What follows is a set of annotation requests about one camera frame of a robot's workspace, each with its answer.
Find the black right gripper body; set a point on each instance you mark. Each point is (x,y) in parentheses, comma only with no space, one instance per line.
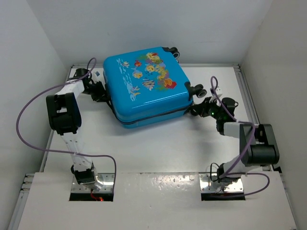
(212,109)

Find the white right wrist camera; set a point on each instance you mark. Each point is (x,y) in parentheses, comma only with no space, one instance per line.
(216,93)

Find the aluminium table frame rail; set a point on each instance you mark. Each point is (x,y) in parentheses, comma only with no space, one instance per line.
(21,201)

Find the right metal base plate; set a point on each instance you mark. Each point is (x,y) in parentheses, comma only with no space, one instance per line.
(210,185)

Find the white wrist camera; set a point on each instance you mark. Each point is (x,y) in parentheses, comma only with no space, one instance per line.
(96,76)
(216,93)

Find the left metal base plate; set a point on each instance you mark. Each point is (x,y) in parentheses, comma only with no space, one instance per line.
(104,184)

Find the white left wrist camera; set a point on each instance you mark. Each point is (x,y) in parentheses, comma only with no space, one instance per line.
(96,76)

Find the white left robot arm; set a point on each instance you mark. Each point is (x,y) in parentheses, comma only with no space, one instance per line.
(65,118)

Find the metal base plate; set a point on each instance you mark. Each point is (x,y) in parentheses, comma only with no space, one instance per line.
(210,185)
(104,184)

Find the blue suitcase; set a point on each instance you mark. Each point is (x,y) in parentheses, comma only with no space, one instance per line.
(148,86)

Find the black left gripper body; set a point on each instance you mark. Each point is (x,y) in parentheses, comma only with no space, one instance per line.
(90,89)

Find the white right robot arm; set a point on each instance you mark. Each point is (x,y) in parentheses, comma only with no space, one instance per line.
(257,143)

